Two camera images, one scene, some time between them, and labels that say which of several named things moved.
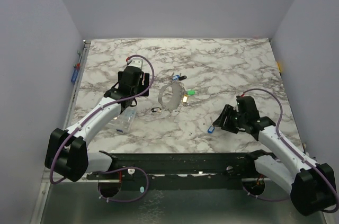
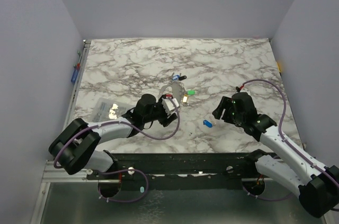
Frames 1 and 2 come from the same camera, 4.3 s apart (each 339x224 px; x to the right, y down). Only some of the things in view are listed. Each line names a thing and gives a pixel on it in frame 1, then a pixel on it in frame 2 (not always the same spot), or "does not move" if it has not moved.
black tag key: x=182 y=78 does not move
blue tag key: x=211 y=129 -> x=207 y=123
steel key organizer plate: x=177 y=95 does not move
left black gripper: x=145 y=85 -> x=164 y=121
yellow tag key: x=185 y=98 does not move
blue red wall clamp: x=76 y=67 does not move
